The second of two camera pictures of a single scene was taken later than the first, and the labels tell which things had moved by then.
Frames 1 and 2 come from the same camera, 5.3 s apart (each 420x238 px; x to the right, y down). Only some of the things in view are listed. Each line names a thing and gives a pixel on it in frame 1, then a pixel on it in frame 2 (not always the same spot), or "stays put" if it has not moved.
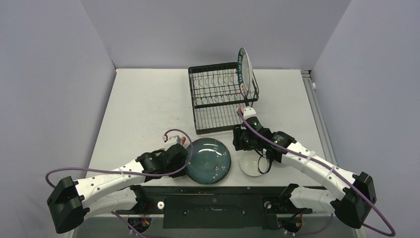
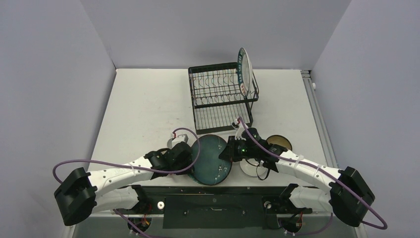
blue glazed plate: (211, 161) stays put
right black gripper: (238, 138) -> (232, 148)
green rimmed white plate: (244, 72) stays put
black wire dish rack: (217, 97) stays put
